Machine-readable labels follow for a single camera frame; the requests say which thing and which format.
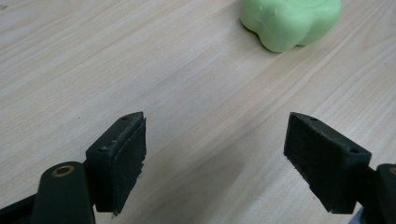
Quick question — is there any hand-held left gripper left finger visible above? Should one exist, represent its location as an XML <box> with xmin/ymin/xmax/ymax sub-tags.
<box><xmin>85</xmin><ymin>111</ymin><xmax>148</xmax><ymax>217</ymax></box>

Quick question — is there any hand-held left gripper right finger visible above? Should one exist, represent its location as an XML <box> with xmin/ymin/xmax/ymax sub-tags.
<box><xmin>283</xmin><ymin>111</ymin><xmax>373</xmax><ymax>215</ymax></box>

